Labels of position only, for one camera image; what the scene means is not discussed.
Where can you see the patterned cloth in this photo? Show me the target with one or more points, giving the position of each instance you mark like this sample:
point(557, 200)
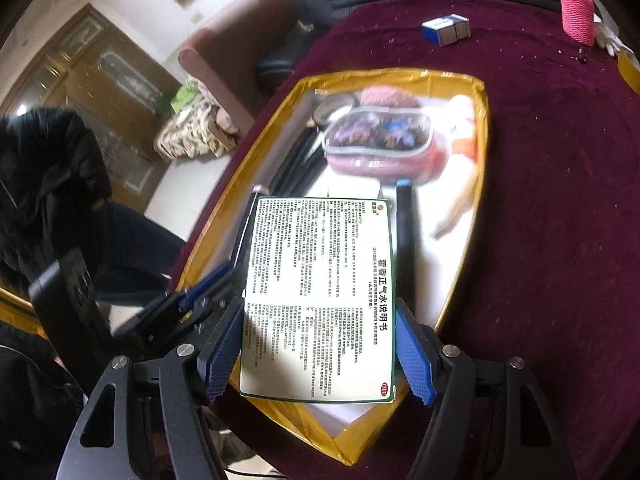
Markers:
point(190, 130)

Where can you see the reddish-brown armchair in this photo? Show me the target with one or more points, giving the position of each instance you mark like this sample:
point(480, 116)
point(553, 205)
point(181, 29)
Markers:
point(225, 45)

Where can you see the person's dark trousers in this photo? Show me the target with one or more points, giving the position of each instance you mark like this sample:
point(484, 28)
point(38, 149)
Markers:
point(140, 250)

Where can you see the wooden glass-door cabinet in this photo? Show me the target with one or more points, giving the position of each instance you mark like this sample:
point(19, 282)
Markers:
point(85, 85)

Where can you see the yellow-taped white foam box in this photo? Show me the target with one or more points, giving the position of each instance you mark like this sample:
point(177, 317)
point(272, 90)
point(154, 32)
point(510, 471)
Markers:
point(450, 260)

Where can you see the white plush toy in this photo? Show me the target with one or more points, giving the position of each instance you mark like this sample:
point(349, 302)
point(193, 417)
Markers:
point(606, 32)

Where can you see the pink fluffy pom-pom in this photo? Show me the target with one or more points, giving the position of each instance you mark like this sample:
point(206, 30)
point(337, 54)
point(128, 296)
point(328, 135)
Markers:
point(387, 97)

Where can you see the white printed medicine box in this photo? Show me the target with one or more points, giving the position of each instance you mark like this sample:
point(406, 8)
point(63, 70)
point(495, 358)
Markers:
point(320, 300)

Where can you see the flask with pink knitted sleeve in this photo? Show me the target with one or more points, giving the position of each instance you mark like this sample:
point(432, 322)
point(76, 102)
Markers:
point(577, 10)

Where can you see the small black clip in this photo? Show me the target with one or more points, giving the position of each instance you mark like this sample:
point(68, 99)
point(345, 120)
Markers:
point(582, 55)

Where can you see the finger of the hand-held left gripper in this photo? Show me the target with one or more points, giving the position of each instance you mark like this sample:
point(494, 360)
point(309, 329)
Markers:
point(207, 285)
point(246, 232)

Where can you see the yellow tape roll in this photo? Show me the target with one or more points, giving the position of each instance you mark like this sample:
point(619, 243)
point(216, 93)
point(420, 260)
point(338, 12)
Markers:
point(630, 70)

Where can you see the blue and white small carton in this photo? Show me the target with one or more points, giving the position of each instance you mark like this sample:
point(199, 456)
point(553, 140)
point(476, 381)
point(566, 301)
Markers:
point(440, 32)

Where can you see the green cloth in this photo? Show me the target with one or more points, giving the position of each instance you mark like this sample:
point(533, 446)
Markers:
point(184, 99)

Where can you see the black marker with red end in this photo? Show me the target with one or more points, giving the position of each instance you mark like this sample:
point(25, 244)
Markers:
point(310, 165)

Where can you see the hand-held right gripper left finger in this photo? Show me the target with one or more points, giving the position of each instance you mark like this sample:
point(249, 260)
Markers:
point(222, 350)

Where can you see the white tube with orange cap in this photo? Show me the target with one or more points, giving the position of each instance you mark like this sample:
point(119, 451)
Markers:
point(460, 120)

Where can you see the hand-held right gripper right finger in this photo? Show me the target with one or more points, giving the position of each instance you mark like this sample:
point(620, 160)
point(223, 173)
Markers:
point(412, 355)

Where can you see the person's black jacket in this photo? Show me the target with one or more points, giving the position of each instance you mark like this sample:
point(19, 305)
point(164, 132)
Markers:
point(45, 185)

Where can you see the pink printed pencil case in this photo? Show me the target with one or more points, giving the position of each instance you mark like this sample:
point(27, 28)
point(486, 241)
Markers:
point(380, 130)

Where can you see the black marker with gold end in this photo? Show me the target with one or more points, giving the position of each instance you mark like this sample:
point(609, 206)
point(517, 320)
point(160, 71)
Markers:
point(290, 165)

